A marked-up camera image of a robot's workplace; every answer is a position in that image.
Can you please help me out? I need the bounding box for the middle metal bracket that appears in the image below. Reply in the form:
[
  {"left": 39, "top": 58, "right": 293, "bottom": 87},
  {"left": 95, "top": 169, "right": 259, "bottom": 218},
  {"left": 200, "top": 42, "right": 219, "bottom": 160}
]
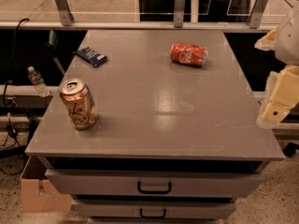
[{"left": 173, "top": 0, "right": 186, "bottom": 28}]

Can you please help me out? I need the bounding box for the clear plastic water bottle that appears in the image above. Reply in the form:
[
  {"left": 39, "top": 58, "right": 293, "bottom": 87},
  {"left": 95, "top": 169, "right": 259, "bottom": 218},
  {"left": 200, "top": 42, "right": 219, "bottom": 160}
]
[{"left": 28, "top": 66, "right": 50, "bottom": 97}]

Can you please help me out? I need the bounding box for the green handled tool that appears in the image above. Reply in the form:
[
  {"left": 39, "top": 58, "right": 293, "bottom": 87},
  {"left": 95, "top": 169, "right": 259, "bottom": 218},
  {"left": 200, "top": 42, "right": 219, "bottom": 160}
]
[{"left": 46, "top": 29, "right": 65, "bottom": 75}]

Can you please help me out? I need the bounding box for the blue snack bag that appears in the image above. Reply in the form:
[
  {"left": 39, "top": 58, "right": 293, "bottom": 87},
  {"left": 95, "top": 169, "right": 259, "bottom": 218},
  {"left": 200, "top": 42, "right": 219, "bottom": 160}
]
[{"left": 75, "top": 47, "right": 107, "bottom": 67}]

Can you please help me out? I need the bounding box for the grey drawer cabinet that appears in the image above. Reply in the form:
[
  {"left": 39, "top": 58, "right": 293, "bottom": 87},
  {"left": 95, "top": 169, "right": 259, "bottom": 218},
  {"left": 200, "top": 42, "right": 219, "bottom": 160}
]
[{"left": 27, "top": 30, "right": 283, "bottom": 224}]

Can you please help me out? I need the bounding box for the gold LaCroix can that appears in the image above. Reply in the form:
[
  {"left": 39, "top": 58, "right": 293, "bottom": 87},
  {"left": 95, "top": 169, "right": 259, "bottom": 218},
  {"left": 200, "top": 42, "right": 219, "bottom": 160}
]
[{"left": 59, "top": 78, "right": 97, "bottom": 130}]

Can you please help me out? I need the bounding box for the cardboard box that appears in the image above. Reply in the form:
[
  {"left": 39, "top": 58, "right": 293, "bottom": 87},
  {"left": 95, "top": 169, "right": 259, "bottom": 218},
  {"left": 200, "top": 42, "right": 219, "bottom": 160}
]
[{"left": 20, "top": 157, "right": 71, "bottom": 213}]

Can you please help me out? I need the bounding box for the left metal bracket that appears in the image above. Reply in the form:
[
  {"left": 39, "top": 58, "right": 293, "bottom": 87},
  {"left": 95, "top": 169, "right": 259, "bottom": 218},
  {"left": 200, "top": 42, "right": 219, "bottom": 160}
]
[{"left": 54, "top": 0, "right": 74, "bottom": 26}]

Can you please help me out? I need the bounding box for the black cable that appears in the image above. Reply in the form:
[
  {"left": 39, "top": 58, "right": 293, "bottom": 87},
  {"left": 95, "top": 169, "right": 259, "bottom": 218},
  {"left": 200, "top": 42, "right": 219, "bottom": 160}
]
[{"left": 1, "top": 17, "right": 31, "bottom": 107}]

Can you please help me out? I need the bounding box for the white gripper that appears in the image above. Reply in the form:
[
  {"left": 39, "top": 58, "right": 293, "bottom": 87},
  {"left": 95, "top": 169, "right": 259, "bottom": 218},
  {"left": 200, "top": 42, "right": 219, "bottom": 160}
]
[{"left": 254, "top": 4, "right": 299, "bottom": 129}]

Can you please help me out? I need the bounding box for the metal bracket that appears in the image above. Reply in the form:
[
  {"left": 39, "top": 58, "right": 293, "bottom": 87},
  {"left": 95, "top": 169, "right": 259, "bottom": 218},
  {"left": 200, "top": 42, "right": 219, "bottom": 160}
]
[
  {"left": 247, "top": 0, "right": 269, "bottom": 29},
  {"left": 173, "top": 0, "right": 186, "bottom": 28},
  {"left": 54, "top": 0, "right": 74, "bottom": 26}
]

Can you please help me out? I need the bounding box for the red coke can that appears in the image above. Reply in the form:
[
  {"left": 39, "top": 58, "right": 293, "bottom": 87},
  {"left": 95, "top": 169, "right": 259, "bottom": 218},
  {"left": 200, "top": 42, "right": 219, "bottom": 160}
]
[{"left": 170, "top": 43, "right": 208, "bottom": 66}]

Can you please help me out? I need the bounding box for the right metal bracket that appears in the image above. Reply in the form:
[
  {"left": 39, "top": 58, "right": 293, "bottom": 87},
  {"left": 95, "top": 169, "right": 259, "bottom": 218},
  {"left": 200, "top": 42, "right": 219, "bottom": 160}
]
[{"left": 247, "top": 0, "right": 269, "bottom": 29}]

